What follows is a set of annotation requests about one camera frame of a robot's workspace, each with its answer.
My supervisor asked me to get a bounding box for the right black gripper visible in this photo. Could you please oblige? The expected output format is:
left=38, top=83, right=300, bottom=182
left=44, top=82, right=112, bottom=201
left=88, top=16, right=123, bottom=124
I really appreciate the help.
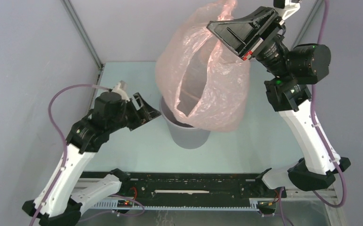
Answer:
left=206, top=7, right=289, bottom=79

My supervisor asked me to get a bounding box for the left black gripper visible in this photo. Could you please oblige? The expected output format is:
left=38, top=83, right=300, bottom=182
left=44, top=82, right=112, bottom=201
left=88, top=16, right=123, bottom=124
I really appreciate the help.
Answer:
left=107, top=92, right=161, bottom=133

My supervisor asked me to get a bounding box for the grey trash bin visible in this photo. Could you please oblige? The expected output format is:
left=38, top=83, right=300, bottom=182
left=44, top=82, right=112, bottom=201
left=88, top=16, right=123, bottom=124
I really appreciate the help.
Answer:
left=160, top=97, right=210, bottom=149

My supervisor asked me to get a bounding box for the pink plastic trash bag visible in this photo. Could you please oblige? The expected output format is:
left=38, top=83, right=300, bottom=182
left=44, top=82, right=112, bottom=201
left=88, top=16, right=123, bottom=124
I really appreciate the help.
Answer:
left=155, top=0, right=250, bottom=132

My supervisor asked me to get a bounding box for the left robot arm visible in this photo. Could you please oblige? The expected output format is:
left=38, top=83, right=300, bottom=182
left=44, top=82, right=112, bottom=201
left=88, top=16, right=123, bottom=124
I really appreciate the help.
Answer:
left=22, top=91, right=161, bottom=226

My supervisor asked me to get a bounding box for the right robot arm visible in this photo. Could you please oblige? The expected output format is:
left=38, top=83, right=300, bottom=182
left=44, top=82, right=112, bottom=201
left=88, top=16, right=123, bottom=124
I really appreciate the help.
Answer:
left=207, top=0, right=351, bottom=197

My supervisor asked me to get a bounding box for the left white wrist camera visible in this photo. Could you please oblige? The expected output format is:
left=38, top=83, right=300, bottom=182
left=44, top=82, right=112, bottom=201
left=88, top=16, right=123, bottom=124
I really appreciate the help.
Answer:
left=112, top=81, right=130, bottom=102

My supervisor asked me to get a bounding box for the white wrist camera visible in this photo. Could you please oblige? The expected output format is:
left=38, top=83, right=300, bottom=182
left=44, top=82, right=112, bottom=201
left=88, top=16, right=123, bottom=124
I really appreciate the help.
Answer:
left=273, top=0, right=301, bottom=21
left=112, top=81, right=130, bottom=102

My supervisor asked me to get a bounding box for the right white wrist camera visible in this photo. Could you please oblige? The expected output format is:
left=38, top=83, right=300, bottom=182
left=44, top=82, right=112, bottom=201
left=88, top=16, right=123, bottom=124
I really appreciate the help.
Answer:
left=273, top=0, right=301, bottom=21

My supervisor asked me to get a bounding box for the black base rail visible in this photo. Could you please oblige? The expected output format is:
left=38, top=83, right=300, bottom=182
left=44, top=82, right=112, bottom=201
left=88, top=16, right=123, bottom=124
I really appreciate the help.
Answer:
left=75, top=170, right=294, bottom=210

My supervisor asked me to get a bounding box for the right aluminium frame post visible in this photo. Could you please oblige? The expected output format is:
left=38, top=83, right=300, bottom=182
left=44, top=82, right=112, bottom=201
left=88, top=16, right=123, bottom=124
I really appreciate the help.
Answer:
left=291, top=0, right=323, bottom=47

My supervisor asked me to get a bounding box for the aluminium frame post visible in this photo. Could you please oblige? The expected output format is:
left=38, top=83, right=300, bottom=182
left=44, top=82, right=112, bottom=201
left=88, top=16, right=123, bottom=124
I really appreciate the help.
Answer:
left=60, top=0, right=104, bottom=70
left=291, top=0, right=323, bottom=47

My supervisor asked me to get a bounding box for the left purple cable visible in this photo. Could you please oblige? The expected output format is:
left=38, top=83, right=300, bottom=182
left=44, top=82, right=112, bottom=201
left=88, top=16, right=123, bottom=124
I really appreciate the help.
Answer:
left=28, top=84, right=113, bottom=226

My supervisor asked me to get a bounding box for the purple cable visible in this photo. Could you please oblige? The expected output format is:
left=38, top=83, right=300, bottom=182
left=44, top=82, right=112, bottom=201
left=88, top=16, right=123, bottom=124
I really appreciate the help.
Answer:
left=309, top=0, right=348, bottom=209
left=28, top=84, right=113, bottom=226

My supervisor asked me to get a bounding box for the left aluminium frame post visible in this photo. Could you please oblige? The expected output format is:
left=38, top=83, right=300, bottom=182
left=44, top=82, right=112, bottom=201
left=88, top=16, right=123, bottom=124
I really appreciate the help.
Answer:
left=60, top=0, right=104, bottom=70

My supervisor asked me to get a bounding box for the white cable duct strip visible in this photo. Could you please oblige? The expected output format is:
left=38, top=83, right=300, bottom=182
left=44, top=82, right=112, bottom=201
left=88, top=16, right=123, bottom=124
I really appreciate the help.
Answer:
left=97, top=199, right=263, bottom=212

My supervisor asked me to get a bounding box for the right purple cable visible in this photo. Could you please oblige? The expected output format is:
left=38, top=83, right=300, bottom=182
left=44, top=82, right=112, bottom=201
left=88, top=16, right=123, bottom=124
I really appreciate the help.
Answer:
left=309, top=0, right=348, bottom=209

